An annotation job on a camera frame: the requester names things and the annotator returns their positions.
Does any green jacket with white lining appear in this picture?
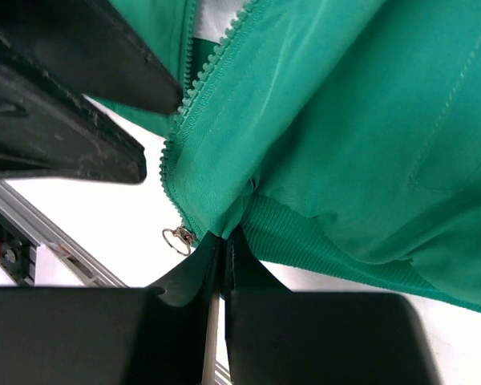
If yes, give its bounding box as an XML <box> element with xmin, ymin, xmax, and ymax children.
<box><xmin>107</xmin><ymin>1</ymin><xmax>481</xmax><ymax>313</ymax></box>

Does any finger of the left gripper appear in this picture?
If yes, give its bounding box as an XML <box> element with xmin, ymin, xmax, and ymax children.
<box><xmin>0</xmin><ymin>28</ymin><xmax>147</xmax><ymax>184</ymax></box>
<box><xmin>7</xmin><ymin>1</ymin><xmax>183</xmax><ymax>115</ymax></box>

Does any aluminium table front rail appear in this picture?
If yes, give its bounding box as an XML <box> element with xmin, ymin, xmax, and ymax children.
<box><xmin>0</xmin><ymin>181</ymin><xmax>125</xmax><ymax>287</ymax></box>

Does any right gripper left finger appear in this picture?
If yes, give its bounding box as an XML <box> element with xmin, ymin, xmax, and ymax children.
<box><xmin>0</xmin><ymin>234</ymin><xmax>220</xmax><ymax>384</ymax></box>

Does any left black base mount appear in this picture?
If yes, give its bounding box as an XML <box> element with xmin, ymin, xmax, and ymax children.
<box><xmin>0</xmin><ymin>213</ymin><xmax>36</xmax><ymax>286</ymax></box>

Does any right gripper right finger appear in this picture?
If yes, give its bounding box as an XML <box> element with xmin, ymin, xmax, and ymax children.
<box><xmin>224</xmin><ymin>229</ymin><xmax>440</xmax><ymax>385</ymax></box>

